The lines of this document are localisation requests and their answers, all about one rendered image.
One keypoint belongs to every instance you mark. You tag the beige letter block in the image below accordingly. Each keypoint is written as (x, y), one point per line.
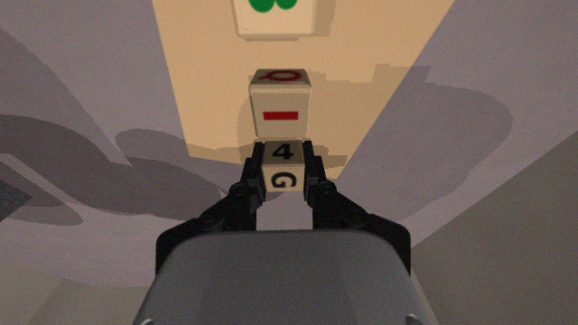
(283, 165)
(280, 101)
(274, 18)

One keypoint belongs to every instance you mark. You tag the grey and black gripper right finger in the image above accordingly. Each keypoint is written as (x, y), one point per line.
(332, 210)

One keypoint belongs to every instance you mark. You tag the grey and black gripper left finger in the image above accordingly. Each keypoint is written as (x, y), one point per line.
(235, 212)

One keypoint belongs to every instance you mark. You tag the tan flat mat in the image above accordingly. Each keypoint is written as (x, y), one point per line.
(358, 55)

